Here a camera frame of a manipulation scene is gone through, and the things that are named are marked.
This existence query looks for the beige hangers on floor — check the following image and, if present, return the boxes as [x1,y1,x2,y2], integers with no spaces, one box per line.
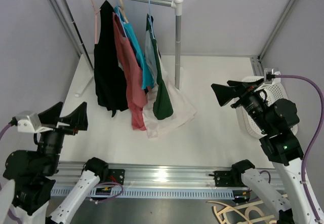
[207,200,278,223]

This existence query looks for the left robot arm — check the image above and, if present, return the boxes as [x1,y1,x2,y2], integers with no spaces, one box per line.
[3,102,109,223]

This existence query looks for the white cable duct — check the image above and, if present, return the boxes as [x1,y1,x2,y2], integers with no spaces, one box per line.
[51,187,247,200]

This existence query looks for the salmon pink t shirt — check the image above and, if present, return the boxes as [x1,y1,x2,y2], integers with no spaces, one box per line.
[112,13,148,131]

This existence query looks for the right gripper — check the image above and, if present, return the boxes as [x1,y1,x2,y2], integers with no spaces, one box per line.
[210,78,272,133]

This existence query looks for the green and white t shirt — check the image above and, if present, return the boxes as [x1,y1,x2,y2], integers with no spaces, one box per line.
[142,14,197,139]

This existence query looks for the teal t shirt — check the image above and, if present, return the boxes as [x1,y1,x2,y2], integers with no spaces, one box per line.
[114,6,154,91]

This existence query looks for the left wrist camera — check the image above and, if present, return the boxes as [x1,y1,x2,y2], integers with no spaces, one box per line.
[13,110,51,133]

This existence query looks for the beige wooden hanger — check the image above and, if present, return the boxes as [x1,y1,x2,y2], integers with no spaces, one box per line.
[117,0,129,23]

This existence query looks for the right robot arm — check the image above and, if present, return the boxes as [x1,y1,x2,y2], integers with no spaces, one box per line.
[211,74,323,223]

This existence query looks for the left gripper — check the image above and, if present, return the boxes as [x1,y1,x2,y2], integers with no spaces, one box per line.
[37,100,88,173]

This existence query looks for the silver clothes rack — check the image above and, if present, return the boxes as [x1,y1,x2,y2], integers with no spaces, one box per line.
[61,0,183,98]

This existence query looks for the light blue wire hanger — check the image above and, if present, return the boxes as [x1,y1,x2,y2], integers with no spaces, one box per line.
[116,0,128,37]
[146,0,163,57]

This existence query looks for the pink plastic hanger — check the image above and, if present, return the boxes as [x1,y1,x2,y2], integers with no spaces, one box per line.
[91,0,101,44]

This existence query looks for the aluminium rail with mounts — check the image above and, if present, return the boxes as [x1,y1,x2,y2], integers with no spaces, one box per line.
[52,162,230,189]

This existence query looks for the white laundry basket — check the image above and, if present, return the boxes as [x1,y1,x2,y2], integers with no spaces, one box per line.
[235,79,288,139]

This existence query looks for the black t shirt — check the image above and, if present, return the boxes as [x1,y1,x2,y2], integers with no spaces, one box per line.
[94,1,128,117]

